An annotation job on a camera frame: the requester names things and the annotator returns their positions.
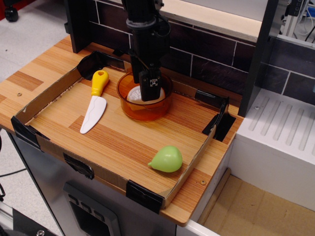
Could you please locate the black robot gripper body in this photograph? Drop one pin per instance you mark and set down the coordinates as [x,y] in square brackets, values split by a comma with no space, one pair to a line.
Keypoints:
[150,41]

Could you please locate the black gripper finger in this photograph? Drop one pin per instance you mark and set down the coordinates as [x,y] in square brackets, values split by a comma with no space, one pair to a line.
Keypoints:
[136,68]
[150,84]

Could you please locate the white rice sushi toy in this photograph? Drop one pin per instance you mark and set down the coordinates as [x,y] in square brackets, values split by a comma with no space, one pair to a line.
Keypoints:
[134,96]

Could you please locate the orange transparent plastic pot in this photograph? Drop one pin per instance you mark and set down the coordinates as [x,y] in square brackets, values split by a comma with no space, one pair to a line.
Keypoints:
[147,112]

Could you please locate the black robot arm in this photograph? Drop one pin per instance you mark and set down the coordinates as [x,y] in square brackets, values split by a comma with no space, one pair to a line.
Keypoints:
[142,11]

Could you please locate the cardboard fence with black tape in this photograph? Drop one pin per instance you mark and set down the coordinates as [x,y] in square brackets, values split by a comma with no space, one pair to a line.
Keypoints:
[117,149]

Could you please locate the light wooden shelf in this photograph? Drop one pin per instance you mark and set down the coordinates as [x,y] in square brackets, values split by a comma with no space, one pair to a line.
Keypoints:
[211,19]

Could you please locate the green toy pear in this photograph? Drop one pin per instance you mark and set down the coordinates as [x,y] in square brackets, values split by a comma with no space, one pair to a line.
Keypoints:
[168,159]

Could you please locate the black caster wheel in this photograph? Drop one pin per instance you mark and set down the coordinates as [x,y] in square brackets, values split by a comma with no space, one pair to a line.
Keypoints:
[10,12]

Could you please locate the white toy sink drainboard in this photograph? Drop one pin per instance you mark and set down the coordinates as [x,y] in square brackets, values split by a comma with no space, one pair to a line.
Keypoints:
[274,148]

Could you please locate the grey toy oven front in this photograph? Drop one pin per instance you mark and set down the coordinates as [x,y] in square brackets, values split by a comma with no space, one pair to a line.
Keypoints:
[92,217]

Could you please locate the yellow handled white toy knife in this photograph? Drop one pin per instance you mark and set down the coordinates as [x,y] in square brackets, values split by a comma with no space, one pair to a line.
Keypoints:
[97,103]

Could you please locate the dark grey vertical post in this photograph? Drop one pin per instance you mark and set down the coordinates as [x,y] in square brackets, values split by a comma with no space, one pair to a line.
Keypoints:
[255,76]

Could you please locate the aluminium frame with cables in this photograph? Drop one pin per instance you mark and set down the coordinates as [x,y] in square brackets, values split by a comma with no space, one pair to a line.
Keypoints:
[298,22]

